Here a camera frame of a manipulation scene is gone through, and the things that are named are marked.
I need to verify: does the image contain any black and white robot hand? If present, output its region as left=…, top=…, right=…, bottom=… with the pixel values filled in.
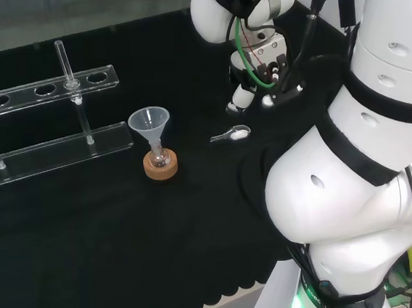
left=221, top=50, right=260, bottom=116

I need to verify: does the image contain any clear glass weighing funnel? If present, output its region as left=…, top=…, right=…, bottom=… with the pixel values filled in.
left=209, top=124, right=252, bottom=144

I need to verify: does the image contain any translucent plastic funnel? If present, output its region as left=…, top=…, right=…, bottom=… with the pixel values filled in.
left=126, top=105, right=174, bottom=154

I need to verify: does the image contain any clear acrylic funnel stand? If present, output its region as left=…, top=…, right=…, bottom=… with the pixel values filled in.
left=0, top=34, right=137, bottom=191

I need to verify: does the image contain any small round-bottom glass flask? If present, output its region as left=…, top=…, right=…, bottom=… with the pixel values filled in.
left=147, top=142, right=172, bottom=169

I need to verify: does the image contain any black cloth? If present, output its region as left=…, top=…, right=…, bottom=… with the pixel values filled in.
left=0, top=0, right=369, bottom=308

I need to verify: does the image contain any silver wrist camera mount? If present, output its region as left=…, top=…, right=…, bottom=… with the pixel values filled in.
left=244, top=28, right=305, bottom=110

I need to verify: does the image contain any cork ring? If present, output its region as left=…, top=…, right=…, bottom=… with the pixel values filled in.
left=142, top=147, right=179, bottom=183

